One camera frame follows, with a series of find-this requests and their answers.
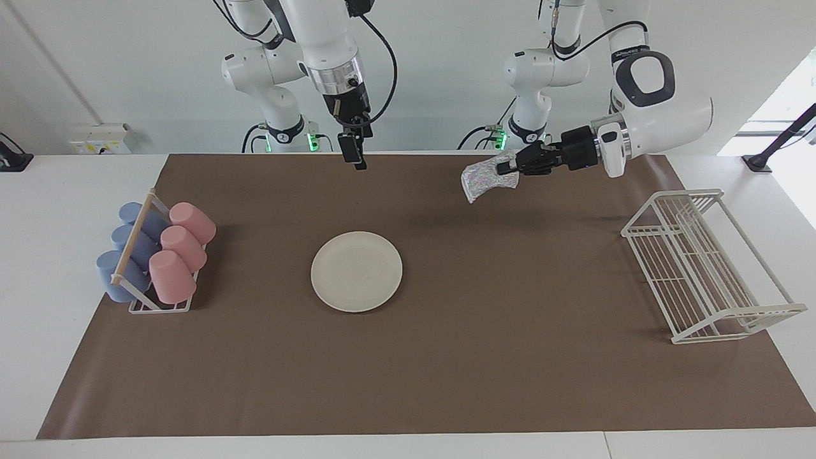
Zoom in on silver foil bag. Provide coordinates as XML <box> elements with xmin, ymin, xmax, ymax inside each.
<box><xmin>461</xmin><ymin>150</ymin><xmax>521</xmax><ymax>205</ymax></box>

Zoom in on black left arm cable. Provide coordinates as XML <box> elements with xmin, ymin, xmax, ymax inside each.
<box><xmin>539</xmin><ymin>0</ymin><xmax>650</xmax><ymax>63</ymax></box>

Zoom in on black angled stand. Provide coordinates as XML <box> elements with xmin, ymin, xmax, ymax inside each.
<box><xmin>741</xmin><ymin>103</ymin><xmax>816</xmax><ymax>174</ymax></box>

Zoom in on white wire dish rack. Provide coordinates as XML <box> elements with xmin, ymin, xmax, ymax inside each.
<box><xmin>621</xmin><ymin>188</ymin><xmax>808</xmax><ymax>346</ymax></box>

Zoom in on brown table mat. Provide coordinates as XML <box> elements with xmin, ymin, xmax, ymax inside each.
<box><xmin>36</xmin><ymin>153</ymin><xmax>816</xmax><ymax>441</ymax></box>

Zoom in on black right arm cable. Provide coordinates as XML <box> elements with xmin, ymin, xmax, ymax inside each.
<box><xmin>347</xmin><ymin>0</ymin><xmax>398</xmax><ymax>128</ymax></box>

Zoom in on cream round plate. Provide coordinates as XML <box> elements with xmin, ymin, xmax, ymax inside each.
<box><xmin>310</xmin><ymin>231</ymin><xmax>404</xmax><ymax>314</ymax></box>

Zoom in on blue plastic cup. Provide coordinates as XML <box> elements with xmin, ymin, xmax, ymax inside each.
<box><xmin>111</xmin><ymin>224</ymin><xmax>161</xmax><ymax>269</ymax></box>
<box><xmin>119</xmin><ymin>202</ymin><xmax>170</xmax><ymax>240</ymax></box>
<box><xmin>96</xmin><ymin>250</ymin><xmax>151</xmax><ymax>303</ymax></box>

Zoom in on black base cable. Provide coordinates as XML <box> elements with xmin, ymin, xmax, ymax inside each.
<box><xmin>456</xmin><ymin>96</ymin><xmax>518</xmax><ymax>152</ymax></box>
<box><xmin>241</xmin><ymin>123</ymin><xmax>270</xmax><ymax>154</ymax></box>

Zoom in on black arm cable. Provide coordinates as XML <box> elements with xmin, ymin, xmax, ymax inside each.
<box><xmin>539</xmin><ymin>0</ymin><xmax>650</xmax><ymax>63</ymax></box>
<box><xmin>347</xmin><ymin>0</ymin><xmax>398</xmax><ymax>128</ymax></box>

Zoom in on pink plastic cup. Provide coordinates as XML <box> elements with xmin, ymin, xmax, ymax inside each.
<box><xmin>169</xmin><ymin>202</ymin><xmax>217</xmax><ymax>245</ymax></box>
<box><xmin>149</xmin><ymin>250</ymin><xmax>198</xmax><ymax>305</ymax></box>
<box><xmin>160</xmin><ymin>226</ymin><xmax>208</xmax><ymax>273</ymax></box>

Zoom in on black table clamp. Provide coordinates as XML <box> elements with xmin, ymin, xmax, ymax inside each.
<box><xmin>0</xmin><ymin>132</ymin><xmax>34</xmax><ymax>173</ymax></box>

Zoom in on white cup holder rack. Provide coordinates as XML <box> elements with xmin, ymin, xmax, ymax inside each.
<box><xmin>110</xmin><ymin>189</ymin><xmax>208</xmax><ymax>315</ymax></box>

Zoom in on black left base cable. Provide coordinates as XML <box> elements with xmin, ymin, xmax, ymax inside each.
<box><xmin>456</xmin><ymin>96</ymin><xmax>518</xmax><ymax>152</ymax></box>

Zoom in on black right base cable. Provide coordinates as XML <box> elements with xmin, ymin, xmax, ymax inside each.
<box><xmin>241</xmin><ymin>123</ymin><xmax>270</xmax><ymax>154</ymax></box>

